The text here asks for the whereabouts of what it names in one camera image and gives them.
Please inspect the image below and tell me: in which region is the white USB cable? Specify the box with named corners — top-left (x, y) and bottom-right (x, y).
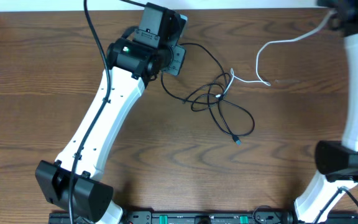
top-left (215, 9), bottom-right (337, 100)

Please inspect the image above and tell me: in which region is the black USB cable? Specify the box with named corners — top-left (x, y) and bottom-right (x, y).
top-left (160, 42), bottom-right (256, 146)

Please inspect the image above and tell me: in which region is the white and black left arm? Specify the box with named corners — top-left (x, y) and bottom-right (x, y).
top-left (35, 2), bottom-right (188, 223)

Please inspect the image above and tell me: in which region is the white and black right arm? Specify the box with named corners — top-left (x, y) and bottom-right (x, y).
top-left (293, 0), bottom-right (358, 223)

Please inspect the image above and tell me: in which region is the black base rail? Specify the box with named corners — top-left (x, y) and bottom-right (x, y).
top-left (47, 210), bottom-right (358, 224)

